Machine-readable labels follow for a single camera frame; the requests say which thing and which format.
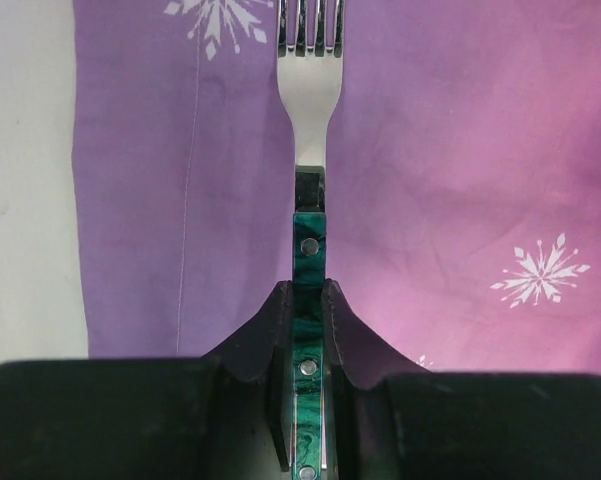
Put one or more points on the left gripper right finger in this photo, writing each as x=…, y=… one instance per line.
x=390, y=418

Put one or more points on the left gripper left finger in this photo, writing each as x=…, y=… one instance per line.
x=225, y=415

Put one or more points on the purple Frozen placemat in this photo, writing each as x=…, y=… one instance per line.
x=463, y=177

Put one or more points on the green handled fork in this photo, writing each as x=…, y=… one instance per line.
x=309, y=79

